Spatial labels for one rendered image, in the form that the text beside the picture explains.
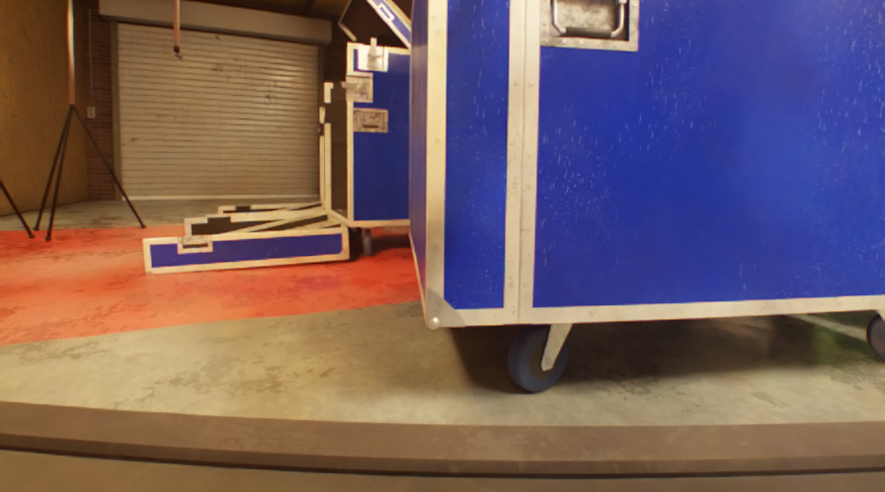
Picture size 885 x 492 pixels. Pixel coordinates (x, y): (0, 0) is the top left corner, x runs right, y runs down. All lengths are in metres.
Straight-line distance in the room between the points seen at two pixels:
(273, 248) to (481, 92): 1.45
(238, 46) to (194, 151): 1.83
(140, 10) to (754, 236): 7.84
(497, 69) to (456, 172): 0.16
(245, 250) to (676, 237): 1.61
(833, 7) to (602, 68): 0.43
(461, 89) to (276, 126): 7.33
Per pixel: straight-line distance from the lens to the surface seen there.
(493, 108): 0.66
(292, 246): 1.96
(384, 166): 1.99
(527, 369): 0.82
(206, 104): 7.92
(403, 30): 3.34
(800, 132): 0.92
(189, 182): 7.86
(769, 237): 0.89
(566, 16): 0.74
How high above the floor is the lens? 0.39
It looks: 5 degrees down
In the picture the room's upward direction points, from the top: 1 degrees clockwise
